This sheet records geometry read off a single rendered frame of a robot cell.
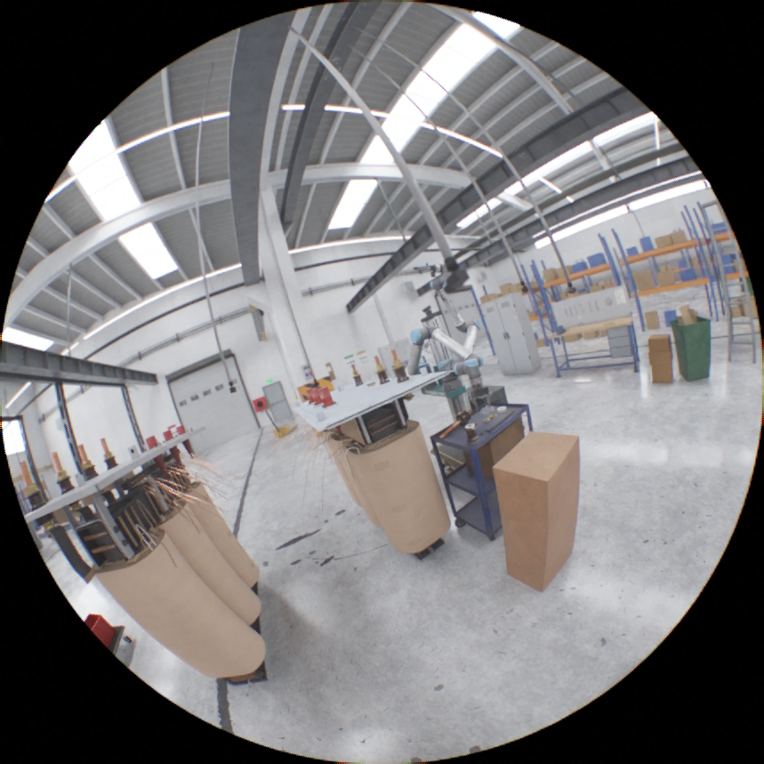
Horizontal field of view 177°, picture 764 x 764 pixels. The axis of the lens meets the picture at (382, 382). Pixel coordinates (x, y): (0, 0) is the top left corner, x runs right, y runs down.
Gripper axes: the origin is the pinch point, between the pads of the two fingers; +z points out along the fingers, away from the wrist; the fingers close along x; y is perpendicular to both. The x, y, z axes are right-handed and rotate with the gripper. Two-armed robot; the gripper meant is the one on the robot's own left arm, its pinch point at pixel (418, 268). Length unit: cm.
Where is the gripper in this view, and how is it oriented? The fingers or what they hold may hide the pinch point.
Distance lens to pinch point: 243.8
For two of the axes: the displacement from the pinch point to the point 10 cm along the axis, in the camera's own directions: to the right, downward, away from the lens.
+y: -0.6, -9.0, -4.2
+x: 2.6, 3.9, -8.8
